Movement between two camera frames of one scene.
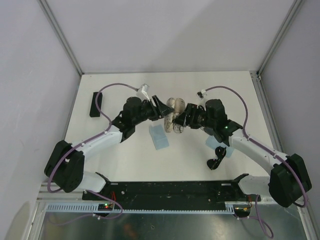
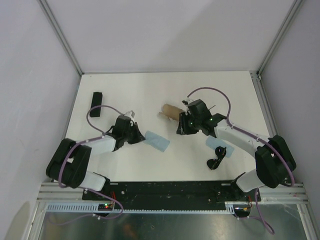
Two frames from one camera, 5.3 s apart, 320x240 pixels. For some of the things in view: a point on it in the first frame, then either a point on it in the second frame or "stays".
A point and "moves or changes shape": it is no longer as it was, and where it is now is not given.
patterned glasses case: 179,106 moves or changes shape
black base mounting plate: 175,193 stays
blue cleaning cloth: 158,136 moves or changes shape
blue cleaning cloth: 211,141 stays
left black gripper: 159,111 to 138,137
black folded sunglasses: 213,163 stays
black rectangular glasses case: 94,111 stays
